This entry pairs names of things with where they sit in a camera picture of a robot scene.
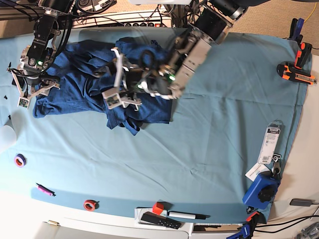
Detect grey blister package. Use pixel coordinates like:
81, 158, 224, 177
257, 120, 282, 164

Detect white black marker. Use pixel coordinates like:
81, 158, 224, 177
167, 211, 208, 220

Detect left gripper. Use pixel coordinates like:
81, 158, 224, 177
102, 47, 142, 111

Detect grey small device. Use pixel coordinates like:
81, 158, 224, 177
290, 198, 313, 207

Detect blue spring clamp bottom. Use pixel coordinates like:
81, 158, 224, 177
226, 212, 263, 239

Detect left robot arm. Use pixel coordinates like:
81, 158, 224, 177
102, 0, 248, 110

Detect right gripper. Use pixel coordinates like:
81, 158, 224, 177
7, 67, 60, 109

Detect orange black upright clamp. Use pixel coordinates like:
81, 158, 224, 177
295, 42, 313, 69

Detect keys with carabiner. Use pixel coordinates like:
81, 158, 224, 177
272, 153, 282, 180

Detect pink marker pen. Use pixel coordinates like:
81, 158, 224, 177
36, 183, 56, 197

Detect purple tape roll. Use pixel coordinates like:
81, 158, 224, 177
14, 154, 26, 167

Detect white plastic cup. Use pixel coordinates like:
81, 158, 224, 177
0, 125, 17, 153

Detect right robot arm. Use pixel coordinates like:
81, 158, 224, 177
7, 0, 75, 109

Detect blue box black knob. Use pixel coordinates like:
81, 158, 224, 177
242, 172, 281, 210

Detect black remote control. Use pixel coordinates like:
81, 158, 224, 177
141, 212, 182, 230

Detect blue black clamp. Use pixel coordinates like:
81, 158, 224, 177
288, 18, 305, 41

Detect red tape roll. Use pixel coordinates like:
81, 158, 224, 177
83, 200, 99, 212

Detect red cube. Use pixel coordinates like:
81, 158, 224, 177
152, 202, 164, 215

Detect light blue table cloth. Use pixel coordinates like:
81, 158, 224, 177
0, 33, 307, 223

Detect blue t-shirt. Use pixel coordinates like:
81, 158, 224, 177
33, 38, 172, 135

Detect white paper card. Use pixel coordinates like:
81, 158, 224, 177
245, 163, 270, 182

